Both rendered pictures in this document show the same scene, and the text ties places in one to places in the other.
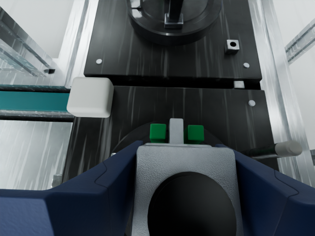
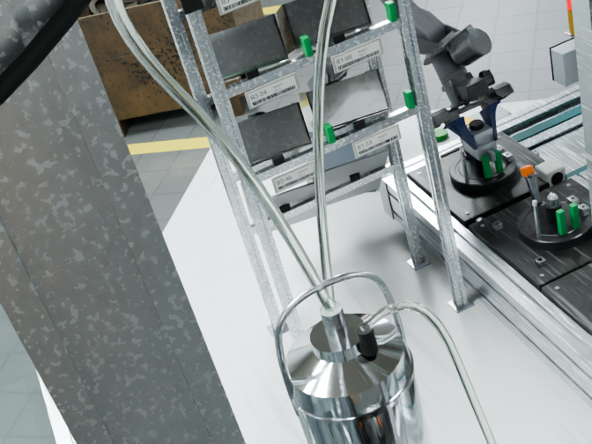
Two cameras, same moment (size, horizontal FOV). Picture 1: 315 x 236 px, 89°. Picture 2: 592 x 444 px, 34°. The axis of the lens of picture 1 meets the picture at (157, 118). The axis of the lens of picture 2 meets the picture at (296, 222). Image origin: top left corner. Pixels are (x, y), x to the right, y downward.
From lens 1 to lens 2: 1.97 m
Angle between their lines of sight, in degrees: 74
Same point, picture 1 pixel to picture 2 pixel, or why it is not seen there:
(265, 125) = (455, 210)
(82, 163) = (529, 159)
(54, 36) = not seen: outside the picture
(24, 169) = (571, 158)
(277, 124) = not seen: hidden behind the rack
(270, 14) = (486, 268)
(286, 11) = (474, 378)
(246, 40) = (491, 236)
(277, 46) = (469, 252)
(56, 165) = not seen: hidden behind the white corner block
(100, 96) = (541, 167)
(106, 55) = (568, 188)
